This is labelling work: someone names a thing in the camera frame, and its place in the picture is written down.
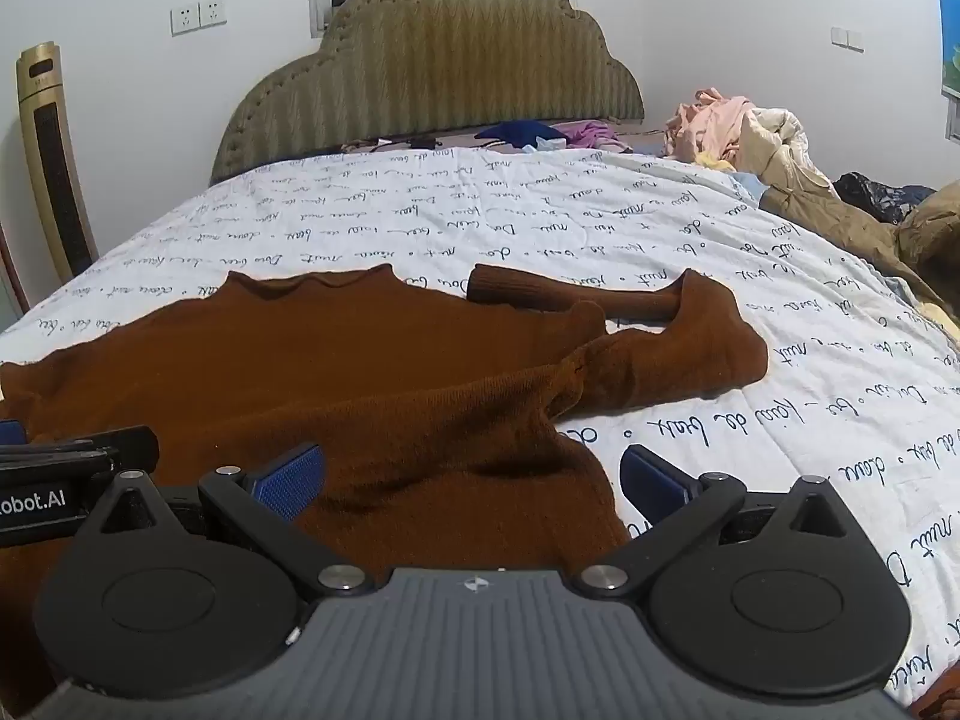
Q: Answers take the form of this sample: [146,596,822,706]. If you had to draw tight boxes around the dark patterned cloth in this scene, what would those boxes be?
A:
[833,170,940,225]

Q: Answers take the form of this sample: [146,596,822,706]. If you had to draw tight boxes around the gold tower air conditioner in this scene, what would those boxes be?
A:
[16,41,99,287]

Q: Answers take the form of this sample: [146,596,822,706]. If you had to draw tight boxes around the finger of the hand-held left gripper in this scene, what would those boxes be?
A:
[0,424,161,475]

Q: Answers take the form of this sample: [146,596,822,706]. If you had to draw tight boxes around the wall poster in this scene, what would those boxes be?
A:
[930,0,960,100]

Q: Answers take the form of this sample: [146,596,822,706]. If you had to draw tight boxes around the pink clothes pile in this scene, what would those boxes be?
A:
[663,87,760,164]

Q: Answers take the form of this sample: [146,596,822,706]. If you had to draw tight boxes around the brown knit sweater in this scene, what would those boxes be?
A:
[0,266,770,715]

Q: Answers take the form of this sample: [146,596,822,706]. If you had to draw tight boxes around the olive padded headboard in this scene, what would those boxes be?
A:
[210,0,647,185]

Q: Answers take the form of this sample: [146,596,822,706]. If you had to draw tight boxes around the white script-printed blanket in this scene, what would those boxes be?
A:
[0,142,960,715]

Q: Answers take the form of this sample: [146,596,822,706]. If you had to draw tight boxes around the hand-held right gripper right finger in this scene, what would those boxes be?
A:
[577,444,852,598]

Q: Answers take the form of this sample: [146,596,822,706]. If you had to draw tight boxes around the dark blue cloth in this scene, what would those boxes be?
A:
[473,119,569,149]

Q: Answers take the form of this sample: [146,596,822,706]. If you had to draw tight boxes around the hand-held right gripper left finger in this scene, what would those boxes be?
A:
[91,444,376,598]

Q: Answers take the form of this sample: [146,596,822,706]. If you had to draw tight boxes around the pile of beige clothes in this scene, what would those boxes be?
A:
[739,106,960,302]

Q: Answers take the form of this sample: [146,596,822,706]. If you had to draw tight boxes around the purple cloth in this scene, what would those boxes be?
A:
[559,121,636,154]

